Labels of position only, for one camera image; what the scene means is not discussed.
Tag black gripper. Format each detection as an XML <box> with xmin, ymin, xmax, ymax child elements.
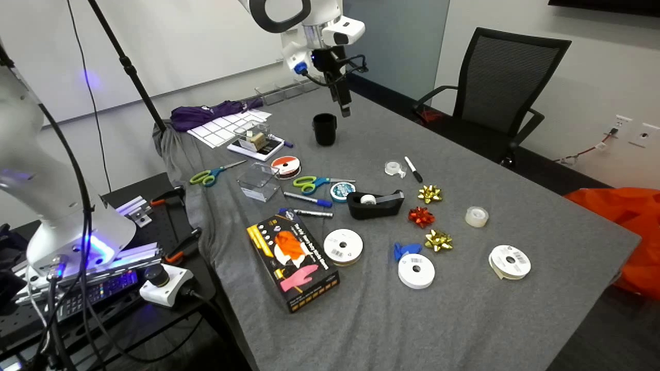
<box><xmin>310</xmin><ymin>47</ymin><xmax>366</xmax><ymax>117</ymax></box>

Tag black tape dispenser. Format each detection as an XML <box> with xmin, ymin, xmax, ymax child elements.
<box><xmin>346</xmin><ymin>192</ymin><xmax>404</xmax><ymax>220</ymax></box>

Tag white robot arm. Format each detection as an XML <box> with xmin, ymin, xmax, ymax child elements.
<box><xmin>239</xmin><ymin>0</ymin><xmax>366</xmax><ymax>117</ymax></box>

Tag clear acrylic box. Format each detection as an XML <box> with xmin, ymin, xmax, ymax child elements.
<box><xmin>239</xmin><ymin>162</ymin><xmax>279</xmax><ymax>202</ymax></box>

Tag white ribbon spool near box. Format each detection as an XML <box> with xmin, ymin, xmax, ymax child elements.
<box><xmin>324</xmin><ymin>229</ymin><xmax>364</xmax><ymax>264</ymax></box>

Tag black box with orange print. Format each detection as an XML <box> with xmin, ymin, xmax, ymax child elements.
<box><xmin>246</xmin><ymin>215</ymin><xmax>339</xmax><ymax>314</ymax></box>

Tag black mug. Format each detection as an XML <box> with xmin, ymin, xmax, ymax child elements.
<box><xmin>310</xmin><ymin>113</ymin><xmax>336</xmax><ymax>146</ymax></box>

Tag small clear tape roll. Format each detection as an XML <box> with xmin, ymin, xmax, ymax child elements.
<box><xmin>383</xmin><ymin>161</ymin><xmax>405</xmax><ymax>178</ymax></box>

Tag orange ribbon spool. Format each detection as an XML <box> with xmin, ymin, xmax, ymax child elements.
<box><xmin>269</xmin><ymin>154</ymin><xmax>301</xmax><ymax>178</ymax></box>

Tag white tray with twine spools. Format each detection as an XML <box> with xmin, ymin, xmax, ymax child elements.
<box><xmin>226</xmin><ymin>131</ymin><xmax>284</xmax><ymax>161</ymax></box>

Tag blue marker pen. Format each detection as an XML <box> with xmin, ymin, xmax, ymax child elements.
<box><xmin>283</xmin><ymin>192</ymin><xmax>332</xmax><ymax>209</ymax></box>

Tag grey blue pen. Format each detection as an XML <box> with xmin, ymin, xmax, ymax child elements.
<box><xmin>279</xmin><ymin>209</ymin><xmax>334</xmax><ymax>218</ymax></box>

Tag gold gift bow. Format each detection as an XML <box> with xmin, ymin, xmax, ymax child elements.
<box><xmin>418</xmin><ymin>185</ymin><xmax>444</xmax><ymax>205</ymax></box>
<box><xmin>425</xmin><ymin>229</ymin><xmax>453</xmax><ymax>254</ymax></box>

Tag white label sheets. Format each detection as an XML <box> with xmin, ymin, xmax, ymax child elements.
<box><xmin>189</xmin><ymin>110</ymin><xmax>268</xmax><ymax>148</ymax></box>

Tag grey tablecloth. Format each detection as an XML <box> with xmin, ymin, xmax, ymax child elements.
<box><xmin>154</xmin><ymin>90</ymin><xmax>637</xmax><ymax>371</ymax></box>

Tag red gift bow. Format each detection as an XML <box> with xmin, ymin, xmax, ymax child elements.
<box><xmin>408</xmin><ymin>206</ymin><xmax>434</xmax><ymax>227</ymax></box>

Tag purple cloth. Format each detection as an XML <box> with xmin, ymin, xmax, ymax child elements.
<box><xmin>169</xmin><ymin>99</ymin><xmax>261</xmax><ymax>132</ymax></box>

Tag black office chair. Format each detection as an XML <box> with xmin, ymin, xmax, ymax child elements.
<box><xmin>413</xmin><ymin>27</ymin><xmax>570</xmax><ymax>168</ymax></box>

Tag blue gift bow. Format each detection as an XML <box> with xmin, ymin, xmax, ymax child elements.
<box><xmin>391</xmin><ymin>243</ymin><xmax>423</xmax><ymax>262</ymax></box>

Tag white ribbon spool with blue bow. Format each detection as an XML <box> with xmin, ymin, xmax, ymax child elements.
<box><xmin>398</xmin><ymin>254</ymin><xmax>434</xmax><ymax>290</ymax></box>

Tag orange bag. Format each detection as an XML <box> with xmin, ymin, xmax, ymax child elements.
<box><xmin>565</xmin><ymin>185</ymin><xmax>660</xmax><ymax>306</ymax></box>

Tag small green-handled scissors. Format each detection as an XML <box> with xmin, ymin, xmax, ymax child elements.
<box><xmin>293</xmin><ymin>176</ymin><xmax>328</xmax><ymax>193</ymax></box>

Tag large green-handled scissors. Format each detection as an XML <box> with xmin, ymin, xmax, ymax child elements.
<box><xmin>188</xmin><ymin>161</ymin><xmax>239</xmax><ymax>188</ymax></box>

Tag black camera tripod pole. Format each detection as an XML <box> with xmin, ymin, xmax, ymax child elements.
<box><xmin>87</xmin><ymin>0</ymin><xmax>164</xmax><ymax>132</ymax></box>

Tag wall-mounted black television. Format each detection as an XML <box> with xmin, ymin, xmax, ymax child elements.
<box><xmin>549</xmin><ymin>0</ymin><xmax>660</xmax><ymax>18</ymax></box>

